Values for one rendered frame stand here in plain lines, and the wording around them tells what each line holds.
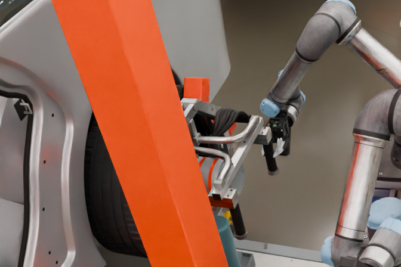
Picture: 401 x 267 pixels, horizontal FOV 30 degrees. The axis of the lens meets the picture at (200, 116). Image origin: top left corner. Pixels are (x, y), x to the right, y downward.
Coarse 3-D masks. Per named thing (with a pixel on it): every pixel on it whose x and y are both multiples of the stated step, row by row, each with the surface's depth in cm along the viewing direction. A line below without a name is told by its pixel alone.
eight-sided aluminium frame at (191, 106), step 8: (184, 104) 268; (192, 104) 266; (200, 104) 271; (208, 104) 277; (184, 112) 264; (192, 112) 266; (200, 112) 275; (208, 112) 277; (216, 112) 284; (208, 120) 290; (216, 144) 297; (224, 144) 295; (224, 152) 298; (232, 152) 299; (216, 208) 296; (224, 208) 296
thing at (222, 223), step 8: (216, 216) 273; (224, 216) 273; (216, 224) 270; (224, 224) 269; (224, 232) 268; (224, 240) 270; (232, 240) 273; (224, 248) 272; (232, 248) 274; (232, 256) 276; (232, 264) 278
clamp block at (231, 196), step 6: (210, 192) 252; (228, 192) 250; (234, 192) 250; (210, 198) 252; (228, 198) 248; (234, 198) 249; (216, 204) 252; (222, 204) 251; (228, 204) 250; (234, 204) 249
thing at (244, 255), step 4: (240, 252) 335; (244, 252) 334; (244, 256) 335; (248, 256) 335; (252, 256) 333; (244, 260) 333; (248, 260) 330; (252, 260) 333; (240, 264) 332; (244, 264) 332; (248, 264) 329; (252, 264) 334
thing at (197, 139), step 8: (192, 120) 265; (256, 120) 270; (192, 128) 265; (248, 128) 266; (200, 136) 268; (208, 136) 267; (216, 136) 266; (224, 136) 265; (232, 136) 264; (240, 136) 263
